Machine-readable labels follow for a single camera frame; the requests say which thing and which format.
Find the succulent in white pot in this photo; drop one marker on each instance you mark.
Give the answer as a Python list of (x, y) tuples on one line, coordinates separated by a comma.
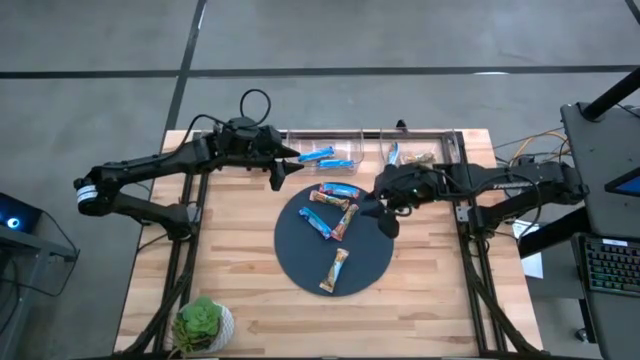
[(200, 322)]

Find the dark glass side table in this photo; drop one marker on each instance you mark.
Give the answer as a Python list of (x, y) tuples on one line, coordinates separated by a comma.
[(30, 265)]

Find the computer with blue light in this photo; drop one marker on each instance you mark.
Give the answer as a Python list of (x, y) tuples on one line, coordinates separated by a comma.
[(20, 215)]

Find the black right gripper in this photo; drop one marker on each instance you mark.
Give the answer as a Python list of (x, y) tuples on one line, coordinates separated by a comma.
[(392, 187)]

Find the white paper sheet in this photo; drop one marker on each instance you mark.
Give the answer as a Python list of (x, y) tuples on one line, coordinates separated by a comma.
[(532, 262)]

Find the round dark woven placemat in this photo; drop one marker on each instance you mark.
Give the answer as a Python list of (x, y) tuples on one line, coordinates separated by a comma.
[(370, 270)]

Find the grey workstation desk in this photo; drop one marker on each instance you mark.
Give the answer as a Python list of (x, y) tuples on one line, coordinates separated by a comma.
[(590, 165)]

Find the black stand pole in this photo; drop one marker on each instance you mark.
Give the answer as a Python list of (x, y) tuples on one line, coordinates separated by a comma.
[(607, 97)]

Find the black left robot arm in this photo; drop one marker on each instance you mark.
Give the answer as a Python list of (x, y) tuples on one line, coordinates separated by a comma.
[(150, 162)]

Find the black diagonal support beam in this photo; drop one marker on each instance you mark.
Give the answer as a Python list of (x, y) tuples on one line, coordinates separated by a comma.
[(550, 235)]

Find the blue crispy rice bar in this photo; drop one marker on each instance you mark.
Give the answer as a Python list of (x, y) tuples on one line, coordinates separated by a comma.
[(316, 154), (336, 163), (315, 223)]

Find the desk caster wheel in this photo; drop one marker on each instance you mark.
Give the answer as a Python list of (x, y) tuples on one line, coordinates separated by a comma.
[(581, 335)]

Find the backlit computer keyboard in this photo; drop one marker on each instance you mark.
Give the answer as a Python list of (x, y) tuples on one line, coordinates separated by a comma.
[(612, 267)]

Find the blue snack bar left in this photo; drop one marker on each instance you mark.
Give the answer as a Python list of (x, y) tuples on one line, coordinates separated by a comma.
[(340, 190)]

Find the dark monitor screen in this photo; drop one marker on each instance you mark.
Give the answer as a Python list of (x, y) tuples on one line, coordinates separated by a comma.
[(629, 186)]

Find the clear plastic bin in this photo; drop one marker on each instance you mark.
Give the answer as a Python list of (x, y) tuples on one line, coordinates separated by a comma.
[(445, 150), (345, 145)]

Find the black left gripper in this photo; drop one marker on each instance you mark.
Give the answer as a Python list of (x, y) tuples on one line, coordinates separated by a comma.
[(245, 142)]

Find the small black clamp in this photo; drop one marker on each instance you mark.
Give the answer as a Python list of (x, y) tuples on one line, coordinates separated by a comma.
[(400, 124)]

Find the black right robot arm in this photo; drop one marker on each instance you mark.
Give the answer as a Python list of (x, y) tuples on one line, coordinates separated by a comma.
[(500, 177)]

